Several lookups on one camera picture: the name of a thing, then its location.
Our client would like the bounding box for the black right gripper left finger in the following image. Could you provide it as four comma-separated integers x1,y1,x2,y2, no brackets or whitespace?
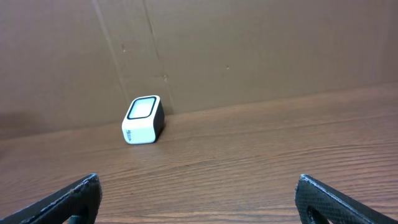
1,173,102,224

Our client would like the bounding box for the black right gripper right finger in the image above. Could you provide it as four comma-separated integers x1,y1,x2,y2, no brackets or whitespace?
295,174,397,224

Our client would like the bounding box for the white barcode scanner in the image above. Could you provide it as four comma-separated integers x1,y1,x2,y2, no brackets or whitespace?
121,95,165,145

